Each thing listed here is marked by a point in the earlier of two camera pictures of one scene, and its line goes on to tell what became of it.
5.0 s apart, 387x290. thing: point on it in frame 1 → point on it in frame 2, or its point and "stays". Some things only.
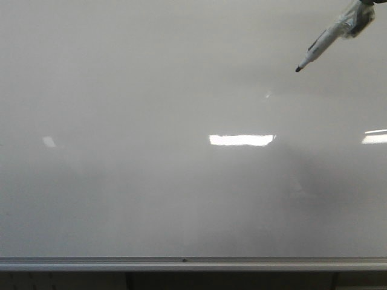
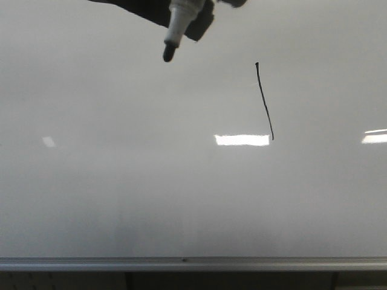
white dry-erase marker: x=328 y=37 → x=182 y=14
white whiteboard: x=182 y=128 stays
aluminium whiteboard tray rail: x=193 y=264 stays
